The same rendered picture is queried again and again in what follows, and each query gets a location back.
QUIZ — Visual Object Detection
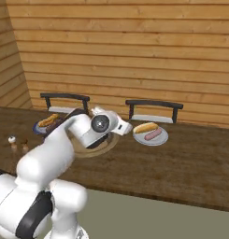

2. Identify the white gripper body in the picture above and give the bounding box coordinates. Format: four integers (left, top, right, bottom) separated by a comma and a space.
122, 119, 134, 136

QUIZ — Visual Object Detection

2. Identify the yellow hot dog bun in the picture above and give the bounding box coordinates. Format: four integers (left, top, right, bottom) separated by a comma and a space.
37, 113, 61, 128
133, 121, 160, 134

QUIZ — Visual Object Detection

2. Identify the pink sausage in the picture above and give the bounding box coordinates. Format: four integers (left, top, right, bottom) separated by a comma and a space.
144, 128, 164, 142

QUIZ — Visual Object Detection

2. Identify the grey plate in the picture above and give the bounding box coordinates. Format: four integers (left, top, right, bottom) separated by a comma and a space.
132, 124, 169, 147

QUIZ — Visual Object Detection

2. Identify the tan wooden bowl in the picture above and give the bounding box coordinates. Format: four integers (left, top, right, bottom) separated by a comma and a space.
68, 130, 121, 159

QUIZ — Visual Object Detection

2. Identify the blue plate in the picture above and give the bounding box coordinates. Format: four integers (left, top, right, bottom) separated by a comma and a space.
32, 117, 63, 135

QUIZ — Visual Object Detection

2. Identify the black chair with white seat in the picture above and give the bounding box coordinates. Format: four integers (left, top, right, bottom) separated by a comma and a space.
124, 99, 184, 125
39, 92, 91, 115

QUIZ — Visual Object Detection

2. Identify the brown pepper shaker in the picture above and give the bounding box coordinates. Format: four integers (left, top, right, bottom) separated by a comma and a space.
21, 139, 30, 154

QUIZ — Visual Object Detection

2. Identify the white-topped salt shaker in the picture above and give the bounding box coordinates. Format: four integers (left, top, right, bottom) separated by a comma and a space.
7, 134, 18, 153

